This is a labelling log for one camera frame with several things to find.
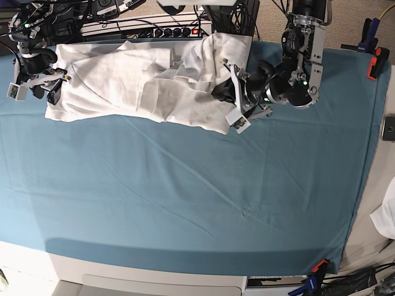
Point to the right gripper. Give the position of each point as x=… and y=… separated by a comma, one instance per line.
x=35, y=69

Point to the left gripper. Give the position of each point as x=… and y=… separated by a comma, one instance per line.
x=248, y=90

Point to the white T-shirt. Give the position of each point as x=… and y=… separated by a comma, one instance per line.
x=163, y=81

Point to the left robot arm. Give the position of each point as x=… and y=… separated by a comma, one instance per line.
x=295, y=80

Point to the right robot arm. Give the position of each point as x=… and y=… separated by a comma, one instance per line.
x=28, y=30

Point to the black power strip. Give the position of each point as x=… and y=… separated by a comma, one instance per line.
x=176, y=32

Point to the teal table cloth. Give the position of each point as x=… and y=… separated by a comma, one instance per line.
x=274, y=200

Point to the blue black clamp top right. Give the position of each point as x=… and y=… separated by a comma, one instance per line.
x=369, y=40

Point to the blue black clamp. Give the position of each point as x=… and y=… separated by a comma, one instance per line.
x=311, y=286
x=369, y=40

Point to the orange black clamp top right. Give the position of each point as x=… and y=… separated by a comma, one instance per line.
x=377, y=63

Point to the orange black clamp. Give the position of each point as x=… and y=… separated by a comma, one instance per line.
x=377, y=63
x=322, y=263

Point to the silver device at right edge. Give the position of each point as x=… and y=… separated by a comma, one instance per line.
x=388, y=129

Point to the orange black clamp bottom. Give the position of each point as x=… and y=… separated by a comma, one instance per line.
x=322, y=263

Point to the white cloth at right edge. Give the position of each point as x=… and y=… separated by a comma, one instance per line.
x=383, y=217

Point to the blue black clamp bottom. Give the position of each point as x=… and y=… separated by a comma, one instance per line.
x=311, y=286

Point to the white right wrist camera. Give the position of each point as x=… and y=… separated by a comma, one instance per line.
x=17, y=92

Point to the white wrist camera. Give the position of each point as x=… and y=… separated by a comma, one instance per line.
x=17, y=92
x=237, y=120

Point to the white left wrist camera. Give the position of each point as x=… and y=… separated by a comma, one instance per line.
x=237, y=120

